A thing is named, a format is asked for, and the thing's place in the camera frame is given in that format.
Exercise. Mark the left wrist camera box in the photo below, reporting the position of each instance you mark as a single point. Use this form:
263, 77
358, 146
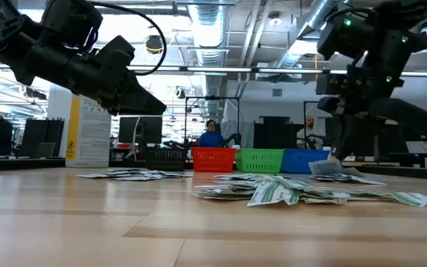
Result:
119, 52

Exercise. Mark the black plastic basket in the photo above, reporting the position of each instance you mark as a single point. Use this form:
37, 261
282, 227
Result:
165, 159

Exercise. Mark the white packet black label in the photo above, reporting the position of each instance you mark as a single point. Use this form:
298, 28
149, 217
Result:
126, 170
176, 174
113, 173
135, 178
143, 174

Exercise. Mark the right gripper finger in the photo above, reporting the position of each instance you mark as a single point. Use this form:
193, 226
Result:
336, 130
348, 137

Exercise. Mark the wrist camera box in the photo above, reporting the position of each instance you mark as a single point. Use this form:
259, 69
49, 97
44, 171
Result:
332, 84
119, 52

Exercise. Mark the black monitor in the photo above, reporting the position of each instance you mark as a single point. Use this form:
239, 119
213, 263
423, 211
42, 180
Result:
147, 130

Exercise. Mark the wall vent grille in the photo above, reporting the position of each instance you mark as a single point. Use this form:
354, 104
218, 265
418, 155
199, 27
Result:
277, 92

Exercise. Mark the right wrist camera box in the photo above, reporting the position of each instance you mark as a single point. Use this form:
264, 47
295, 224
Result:
332, 84

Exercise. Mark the red plastic basket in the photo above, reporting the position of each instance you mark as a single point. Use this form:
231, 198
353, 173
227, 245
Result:
213, 159

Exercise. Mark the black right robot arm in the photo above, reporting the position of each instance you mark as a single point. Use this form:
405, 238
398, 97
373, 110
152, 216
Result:
387, 41

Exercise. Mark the white wipes canister yellow stripe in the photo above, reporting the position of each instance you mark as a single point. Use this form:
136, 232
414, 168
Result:
87, 137

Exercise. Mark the background black robot arm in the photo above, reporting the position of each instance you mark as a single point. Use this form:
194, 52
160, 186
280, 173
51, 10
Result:
235, 138

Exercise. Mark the black metal frame rig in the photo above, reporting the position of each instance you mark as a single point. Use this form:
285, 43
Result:
213, 98

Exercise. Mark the black partition panels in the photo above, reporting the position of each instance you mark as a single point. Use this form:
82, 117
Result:
43, 131

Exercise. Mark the black ceiling spotlight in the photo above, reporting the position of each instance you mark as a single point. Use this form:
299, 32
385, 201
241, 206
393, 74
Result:
154, 45

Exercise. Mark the blue plastic basket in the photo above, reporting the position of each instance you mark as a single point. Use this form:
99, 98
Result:
295, 161

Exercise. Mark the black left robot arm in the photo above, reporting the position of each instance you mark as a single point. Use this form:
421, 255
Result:
13, 41

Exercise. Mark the green plastic basket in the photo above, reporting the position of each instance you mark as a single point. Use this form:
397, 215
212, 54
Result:
259, 161

